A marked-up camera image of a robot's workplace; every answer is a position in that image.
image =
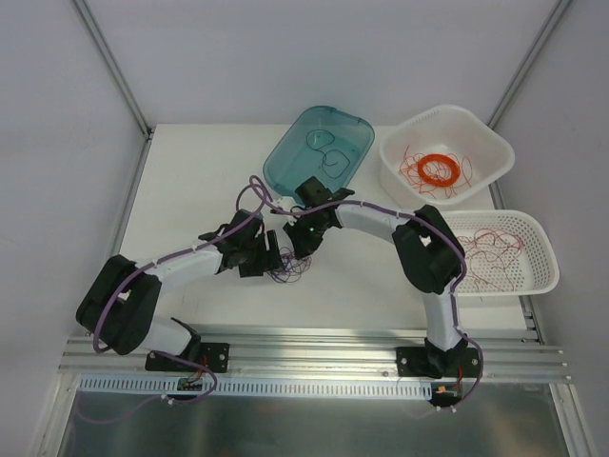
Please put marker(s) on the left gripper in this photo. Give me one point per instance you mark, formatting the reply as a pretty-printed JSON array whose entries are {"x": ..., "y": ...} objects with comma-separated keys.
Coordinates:
[{"x": 260, "y": 260}]

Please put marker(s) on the teal transparent plastic tray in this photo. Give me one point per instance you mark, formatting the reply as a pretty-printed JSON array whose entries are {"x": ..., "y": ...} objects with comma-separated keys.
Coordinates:
[{"x": 324, "y": 142}]

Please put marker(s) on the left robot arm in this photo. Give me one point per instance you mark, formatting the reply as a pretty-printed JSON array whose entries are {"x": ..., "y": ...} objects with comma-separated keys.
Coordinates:
[{"x": 119, "y": 309}]

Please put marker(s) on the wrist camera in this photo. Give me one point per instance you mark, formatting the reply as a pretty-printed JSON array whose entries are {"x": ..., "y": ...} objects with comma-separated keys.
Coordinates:
[
  {"x": 284, "y": 205},
  {"x": 259, "y": 224}
]

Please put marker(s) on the white deep plastic basket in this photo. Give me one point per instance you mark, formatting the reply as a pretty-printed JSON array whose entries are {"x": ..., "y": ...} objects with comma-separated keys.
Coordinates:
[{"x": 442, "y": 157}]

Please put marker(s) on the white slotted cable duct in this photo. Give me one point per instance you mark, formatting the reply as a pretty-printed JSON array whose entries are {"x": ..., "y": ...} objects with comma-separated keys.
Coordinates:
[{"x": 252, "y": 387}]

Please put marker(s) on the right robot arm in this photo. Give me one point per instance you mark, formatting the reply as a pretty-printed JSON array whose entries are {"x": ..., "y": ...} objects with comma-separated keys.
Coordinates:
[{"x": 432, "y": 259}]

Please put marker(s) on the left aluminium frame post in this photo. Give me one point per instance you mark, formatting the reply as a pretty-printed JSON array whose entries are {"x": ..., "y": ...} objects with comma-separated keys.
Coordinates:
[{"x": 100, "y": 42}]

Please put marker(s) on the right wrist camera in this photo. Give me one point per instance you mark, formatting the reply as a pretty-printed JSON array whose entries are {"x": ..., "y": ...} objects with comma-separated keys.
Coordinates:
[{"x": 284, "y": 205}]

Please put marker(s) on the aluminium frame post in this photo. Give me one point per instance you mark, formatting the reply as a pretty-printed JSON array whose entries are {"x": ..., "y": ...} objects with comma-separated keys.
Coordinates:
[
  {"x": 544, "y": 35},
  {"x": 100, "y": 42}
]

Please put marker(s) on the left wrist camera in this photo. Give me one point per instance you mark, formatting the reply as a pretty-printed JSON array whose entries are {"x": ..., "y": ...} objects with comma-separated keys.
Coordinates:
[{"x": 259, "y": 224}]

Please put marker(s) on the white perforated shallow basket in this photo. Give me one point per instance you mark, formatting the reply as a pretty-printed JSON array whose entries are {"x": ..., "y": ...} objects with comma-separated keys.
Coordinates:
[{"x": 507, "y": 253}]

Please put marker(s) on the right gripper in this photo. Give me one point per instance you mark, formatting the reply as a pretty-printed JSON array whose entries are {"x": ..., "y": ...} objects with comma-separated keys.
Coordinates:
[{"x": 301, "y": 235}]

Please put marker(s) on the aluminium mounting rail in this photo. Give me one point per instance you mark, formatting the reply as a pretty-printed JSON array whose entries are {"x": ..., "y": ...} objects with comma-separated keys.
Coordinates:
[{"x": 509, "y": 356}]

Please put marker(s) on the red purple wire ball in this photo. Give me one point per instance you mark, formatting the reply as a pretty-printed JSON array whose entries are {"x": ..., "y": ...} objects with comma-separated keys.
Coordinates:
[{"x": 291, "y": 268}]

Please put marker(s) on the right aluminium frame post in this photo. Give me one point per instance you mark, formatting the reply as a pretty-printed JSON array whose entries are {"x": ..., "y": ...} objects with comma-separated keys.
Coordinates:
[{"x": 544, "y": 35}]

